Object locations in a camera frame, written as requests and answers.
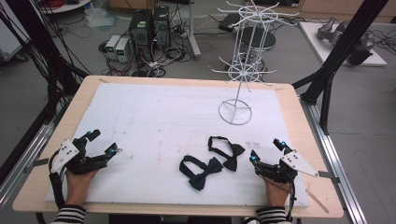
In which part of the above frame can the tangle of floor cables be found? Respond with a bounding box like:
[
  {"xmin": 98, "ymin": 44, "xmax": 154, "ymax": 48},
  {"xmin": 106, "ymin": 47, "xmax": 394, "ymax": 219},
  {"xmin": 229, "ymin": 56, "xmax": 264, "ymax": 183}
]
[{"xmin": 98, "ymin": 27, "xmax": 192, "ymax": 78}]

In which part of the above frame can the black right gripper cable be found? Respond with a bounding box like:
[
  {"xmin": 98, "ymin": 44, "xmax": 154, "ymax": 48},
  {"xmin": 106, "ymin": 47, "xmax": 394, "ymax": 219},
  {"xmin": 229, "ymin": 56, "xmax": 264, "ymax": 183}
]
[{"xmin": 287, "ymin": 179, "xmax": 297, "ymax": 222}]

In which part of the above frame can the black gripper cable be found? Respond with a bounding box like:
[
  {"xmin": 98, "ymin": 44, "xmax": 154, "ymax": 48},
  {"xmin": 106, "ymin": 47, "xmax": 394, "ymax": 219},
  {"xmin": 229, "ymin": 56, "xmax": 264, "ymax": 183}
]
[
  {"xmin": 287, "ymin": 179, "xmax": 297, "ymax": 222},
  {"xmin": 49, "ymin": 148, "xmax": 68, "ymax": 210}
]

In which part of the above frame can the white platform board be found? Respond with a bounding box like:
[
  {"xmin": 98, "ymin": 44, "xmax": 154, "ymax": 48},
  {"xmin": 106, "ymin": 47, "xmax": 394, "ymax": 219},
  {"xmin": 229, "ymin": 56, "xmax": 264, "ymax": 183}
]
[{"xmin": 298, "ymin": 21, "xmax": 388, "ymax": 67}]

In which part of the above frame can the black computer tower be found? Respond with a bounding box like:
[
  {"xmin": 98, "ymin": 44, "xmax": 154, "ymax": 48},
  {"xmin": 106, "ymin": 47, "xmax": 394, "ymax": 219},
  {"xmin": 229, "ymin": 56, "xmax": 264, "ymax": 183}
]
[
  {"xmin": 128, "ymin": 8, "xmax": 154, "ymax": 63},
  {"xmin": 152, "ymin": 5, "xmax": 172, "ymax": 50}
]

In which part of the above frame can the thin wooden stick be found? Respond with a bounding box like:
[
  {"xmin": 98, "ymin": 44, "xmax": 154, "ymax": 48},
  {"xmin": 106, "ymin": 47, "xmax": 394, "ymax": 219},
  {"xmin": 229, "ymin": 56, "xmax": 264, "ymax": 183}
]
[{"xmin": 304, "ymin": 189, "xmax": 330, "ymax": 215}]

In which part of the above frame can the round white table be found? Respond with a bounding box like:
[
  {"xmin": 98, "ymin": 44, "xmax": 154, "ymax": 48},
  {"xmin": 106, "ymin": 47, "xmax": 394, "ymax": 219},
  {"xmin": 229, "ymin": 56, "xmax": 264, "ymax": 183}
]
[{"xmin": 39, "ymin": 0, "xmax": 93, "ymax": 15}]

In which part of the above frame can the black frame post with cables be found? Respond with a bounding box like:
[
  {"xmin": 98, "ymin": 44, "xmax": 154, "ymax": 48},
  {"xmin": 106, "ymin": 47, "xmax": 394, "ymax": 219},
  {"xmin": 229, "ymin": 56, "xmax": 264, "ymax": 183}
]
[{"xmin": 0, "ymin": 0, "xmax": 90, "ymax": 125}]

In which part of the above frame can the white foam mat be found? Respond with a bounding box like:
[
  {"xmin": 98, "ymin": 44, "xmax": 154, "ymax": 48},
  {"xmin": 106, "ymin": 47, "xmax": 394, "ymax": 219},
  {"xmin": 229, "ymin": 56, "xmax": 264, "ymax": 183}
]
[{"xmin": 45, "ymin": 82, "xmax": 310, "ymax": 209}]

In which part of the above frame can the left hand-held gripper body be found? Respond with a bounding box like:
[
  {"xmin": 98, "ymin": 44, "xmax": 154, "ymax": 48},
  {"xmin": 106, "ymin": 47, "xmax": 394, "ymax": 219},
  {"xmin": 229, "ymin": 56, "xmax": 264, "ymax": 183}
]
[{"xmin": 49, "ymin": 136, "xmax": 110, "ymax": 175}]

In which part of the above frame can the person's left hand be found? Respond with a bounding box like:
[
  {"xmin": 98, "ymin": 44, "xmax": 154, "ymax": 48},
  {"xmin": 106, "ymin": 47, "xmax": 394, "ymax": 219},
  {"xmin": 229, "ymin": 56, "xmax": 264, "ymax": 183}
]
[{"xmin": 64, "ymin": 167, "xmax": 100, "ymax": 207}]

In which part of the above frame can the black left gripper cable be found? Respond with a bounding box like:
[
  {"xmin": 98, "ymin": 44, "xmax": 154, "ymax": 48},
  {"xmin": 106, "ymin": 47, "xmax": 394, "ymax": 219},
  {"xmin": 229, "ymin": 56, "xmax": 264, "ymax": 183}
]
[{"xmin": 49, "ymin": 148, "xmax": 68, "ymax": 210}]

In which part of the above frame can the white wire display rack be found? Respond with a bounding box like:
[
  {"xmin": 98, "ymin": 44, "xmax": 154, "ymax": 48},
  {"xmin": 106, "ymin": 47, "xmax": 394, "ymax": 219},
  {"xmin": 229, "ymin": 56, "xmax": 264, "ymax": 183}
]
[{"xmin": 212, "ymin": 0, "xmax": 300, "ymax": 126}]

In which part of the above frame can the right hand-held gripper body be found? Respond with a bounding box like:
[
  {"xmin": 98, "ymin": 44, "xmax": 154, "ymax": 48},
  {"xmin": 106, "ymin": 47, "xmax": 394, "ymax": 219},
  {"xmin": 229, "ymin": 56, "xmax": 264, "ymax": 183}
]
[{"xmin": 253, "ymin": 149, "xmax": 319, "ymax": 185}]

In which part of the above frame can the clear plastic bag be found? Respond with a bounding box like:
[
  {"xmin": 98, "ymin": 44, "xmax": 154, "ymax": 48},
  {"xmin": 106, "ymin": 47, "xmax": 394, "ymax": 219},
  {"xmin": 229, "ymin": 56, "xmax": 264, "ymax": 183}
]
[{"xmin": 84, "ymin": 7, "xmax": 120, "ymax": 30}]

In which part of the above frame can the aluminium rail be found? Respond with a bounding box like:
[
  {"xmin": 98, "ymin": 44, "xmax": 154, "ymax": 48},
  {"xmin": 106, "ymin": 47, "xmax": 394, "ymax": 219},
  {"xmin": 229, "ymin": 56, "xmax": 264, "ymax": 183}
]
[
  {"xmin": 300, "ymin": 96, "xmax": 368, "ymax": 224},
  {"xmin": 0, "ymin": 102, "xmax": 68, "ymax": 206}
]

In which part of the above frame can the black bow tie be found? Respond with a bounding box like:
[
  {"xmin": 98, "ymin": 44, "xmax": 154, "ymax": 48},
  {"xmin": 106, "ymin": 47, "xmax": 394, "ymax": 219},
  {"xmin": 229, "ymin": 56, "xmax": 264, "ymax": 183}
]
[
  {"xmin": 178, "ymin": 154, "xmax": 224, "ymax": 191},
  {"xmin": 207, "ymin": 135, "xmax": 247, "ymax": 173}
]

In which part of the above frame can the black flat device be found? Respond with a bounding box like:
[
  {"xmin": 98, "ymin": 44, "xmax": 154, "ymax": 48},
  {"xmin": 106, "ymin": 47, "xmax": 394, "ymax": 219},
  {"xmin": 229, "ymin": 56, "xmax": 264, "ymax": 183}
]
[{"xmin": 218, "ymin": 13, "xmax": 243, "ymax": 33}]

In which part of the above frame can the white power supply box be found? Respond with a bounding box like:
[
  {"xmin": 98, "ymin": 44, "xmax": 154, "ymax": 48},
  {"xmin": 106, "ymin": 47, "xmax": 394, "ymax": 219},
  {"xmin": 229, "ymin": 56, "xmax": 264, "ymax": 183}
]
[
  {"xmin": 114, "ymin": 37, "xmax": 131, "ymax": 63},
  {"xmin": 105, "ymin": 34, "xmax": 121, "ymax": 60}
]

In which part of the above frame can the person's right hand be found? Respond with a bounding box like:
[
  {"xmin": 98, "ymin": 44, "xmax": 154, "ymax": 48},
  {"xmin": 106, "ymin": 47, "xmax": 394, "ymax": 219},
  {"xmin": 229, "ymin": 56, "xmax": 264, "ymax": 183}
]
[{"xmin": 262, "ymin": 176, "xmax": 292, "ymax": 208}]

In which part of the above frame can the black metal frame post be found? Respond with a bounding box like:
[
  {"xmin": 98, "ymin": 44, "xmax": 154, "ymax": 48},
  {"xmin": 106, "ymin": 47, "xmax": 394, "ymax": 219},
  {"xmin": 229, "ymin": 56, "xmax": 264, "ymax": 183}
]
[{"xmin": 292, "ymin": 0, "xmax": 390, "ymax": 135}]

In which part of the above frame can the grey metal stand leg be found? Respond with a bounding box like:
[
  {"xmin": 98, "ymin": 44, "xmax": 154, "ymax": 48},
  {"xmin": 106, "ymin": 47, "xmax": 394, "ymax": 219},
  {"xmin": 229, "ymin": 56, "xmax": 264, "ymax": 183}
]
[{"xmin": 186, "ymin": 0, "xmax": 203, "ymax": 61}]

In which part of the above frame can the black round stool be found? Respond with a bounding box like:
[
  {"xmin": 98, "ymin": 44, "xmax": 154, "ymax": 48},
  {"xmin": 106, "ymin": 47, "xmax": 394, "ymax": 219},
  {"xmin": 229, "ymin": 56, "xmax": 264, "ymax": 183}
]
[{"xmin": 225, "ymin": 26, "xmax": 277, "ymax": 74}]

